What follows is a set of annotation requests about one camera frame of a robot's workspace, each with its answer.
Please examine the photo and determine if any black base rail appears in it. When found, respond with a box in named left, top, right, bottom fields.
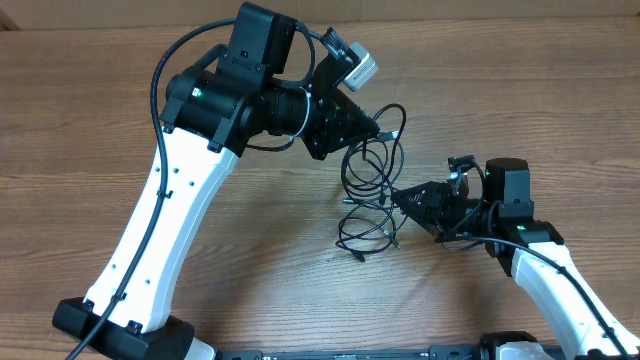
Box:
left=214, top=344, right=496, bottom=360

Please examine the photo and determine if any black usb cable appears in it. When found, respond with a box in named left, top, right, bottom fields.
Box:
left=339, top=102, right=408, bottom=206
left=334, top=197, right=409, bottom=264

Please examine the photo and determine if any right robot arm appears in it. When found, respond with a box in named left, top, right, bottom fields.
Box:
left=391, top=156, right=639, bottom=359

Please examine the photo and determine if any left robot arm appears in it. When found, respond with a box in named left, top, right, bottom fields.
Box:
left=52, top=3, right=379, bottom=360

